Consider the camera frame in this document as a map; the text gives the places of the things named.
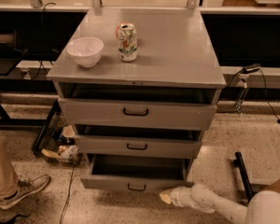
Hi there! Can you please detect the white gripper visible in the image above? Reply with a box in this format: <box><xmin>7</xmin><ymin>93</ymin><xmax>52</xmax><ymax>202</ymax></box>
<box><xmin>160</xmin><ymin>187</ymin><xmax>194</xmax><ymax>207</ymax></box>

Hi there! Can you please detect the grey bottom drawer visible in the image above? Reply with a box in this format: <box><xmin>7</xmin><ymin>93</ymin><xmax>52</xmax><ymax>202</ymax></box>
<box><xmin>81</xmin><ymin>154</ymin><xmax>192</xmax><ymax>193</ymax></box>

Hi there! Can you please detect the grey drawer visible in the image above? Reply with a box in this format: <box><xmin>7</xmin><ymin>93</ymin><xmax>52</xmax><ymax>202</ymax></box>
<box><xmin>58</xmin><ymin>98</ymin><xmax>217</xmax><ymax>131</ymax></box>
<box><xmin>75</xmin><ymin>135</ymin><xmax>202</xmax><ymax>159</ymax></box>
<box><xmin>81</xmin><ymin>154</ymin><xmax>192</xmax><ymax>193</ymax></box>

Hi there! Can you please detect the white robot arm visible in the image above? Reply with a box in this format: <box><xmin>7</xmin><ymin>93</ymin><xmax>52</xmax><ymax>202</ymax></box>
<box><xmin>160</xmin><ymin>184</ymin><xmax>280</xmax><ymax>224</ymax></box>

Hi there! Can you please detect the grey middle drawer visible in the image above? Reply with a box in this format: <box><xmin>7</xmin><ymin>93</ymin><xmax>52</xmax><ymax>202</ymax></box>
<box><xmin>75</xmin><ymin>135</ymin><xmax>202</xmax><ymax>159</ymax></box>

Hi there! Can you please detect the grey top drawer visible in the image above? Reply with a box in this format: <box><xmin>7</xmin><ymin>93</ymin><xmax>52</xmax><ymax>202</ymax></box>
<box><xmin>58</xmin><ymin>98</ymin><xmax>217</xmax><ymax>131</ymax></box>

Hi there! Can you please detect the grey metal drawer cabinet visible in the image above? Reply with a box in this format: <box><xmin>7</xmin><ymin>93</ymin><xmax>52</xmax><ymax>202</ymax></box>
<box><xmin>46</xmin><ymin>7</ymin><xmax>227</xmax><ymax>161</ymax></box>

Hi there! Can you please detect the beige trouser leg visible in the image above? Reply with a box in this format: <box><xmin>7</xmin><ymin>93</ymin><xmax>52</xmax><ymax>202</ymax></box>
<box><xmin>0</xmin><ymin>144</ymin><xmax>18</xmax><ymax>200</ymax></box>

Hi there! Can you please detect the white bowl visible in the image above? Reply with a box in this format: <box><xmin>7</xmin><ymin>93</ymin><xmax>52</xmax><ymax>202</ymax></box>
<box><xmin>66</xmin><ymin>36</ymin><xmax>104</xmax><ymax>67</ymax></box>

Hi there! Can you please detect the white green drink can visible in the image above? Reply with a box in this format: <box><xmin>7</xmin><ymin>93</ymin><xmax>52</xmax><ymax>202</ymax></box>
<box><xmin>116</xmin><ymin>22</ymin><xmax>137</xmax><ymax>62</ymax></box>

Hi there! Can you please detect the black metal cart frame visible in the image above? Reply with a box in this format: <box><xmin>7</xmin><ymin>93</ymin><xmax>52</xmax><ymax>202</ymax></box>
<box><xmin>233</xmin><ymin>152</ymin><xmax>254</xmax><ymax>202</ymax></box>

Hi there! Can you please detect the black floor cable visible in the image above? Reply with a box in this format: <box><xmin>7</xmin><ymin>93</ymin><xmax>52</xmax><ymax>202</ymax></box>
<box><xmin>58</xmin><ymin>159</ymin><xmax>80</xmax><ymax>224</ymax></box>

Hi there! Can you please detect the wire basket with trash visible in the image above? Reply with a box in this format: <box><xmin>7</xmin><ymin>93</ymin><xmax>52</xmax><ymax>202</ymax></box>
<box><xmin>32</xmin><ymin>101</ymin><xmax>82</xmax><ymax>165</ymax></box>

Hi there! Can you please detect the black wall cable left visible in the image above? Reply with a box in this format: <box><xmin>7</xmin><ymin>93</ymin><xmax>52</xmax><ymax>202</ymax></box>
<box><xmin>29</xmin><ymin>1</ymin><xmax>58</xmax><ymax>80</ymax></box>

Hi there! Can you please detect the black table leg frame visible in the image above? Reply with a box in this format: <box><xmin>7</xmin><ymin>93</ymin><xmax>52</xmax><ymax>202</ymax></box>
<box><xmin>0</xmin><ymin>91</ymin><xmax>49</xmax><ymax>130</ymax></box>

